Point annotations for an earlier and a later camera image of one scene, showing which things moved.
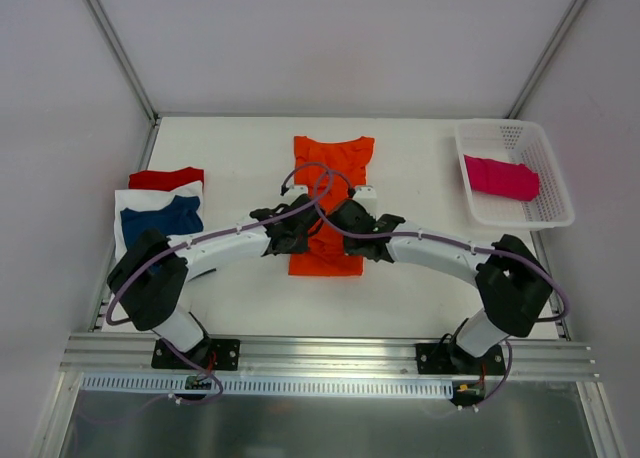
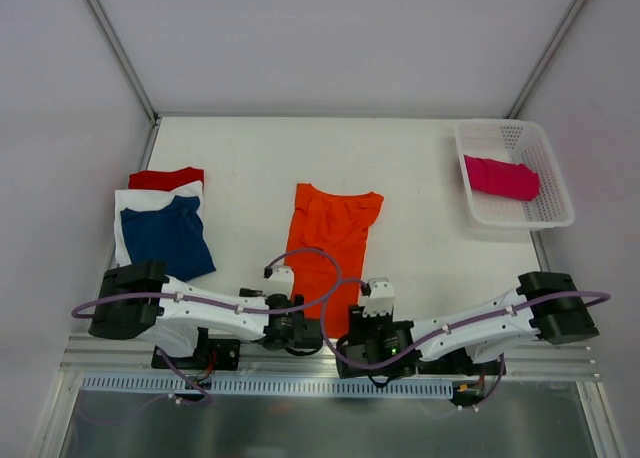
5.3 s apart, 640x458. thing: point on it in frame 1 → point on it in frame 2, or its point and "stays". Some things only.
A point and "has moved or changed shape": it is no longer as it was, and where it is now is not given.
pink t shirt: [513, 180] stays
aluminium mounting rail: [125, 355] stays
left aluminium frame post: [100, 17] stays
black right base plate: [451, 359] stays
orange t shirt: [330, 171] has moved or changed shape
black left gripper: [304, 220] → [310, 333]
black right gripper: [347, 220] → [353, 351]
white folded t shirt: [142, 199] stays
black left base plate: [212, 354] stays
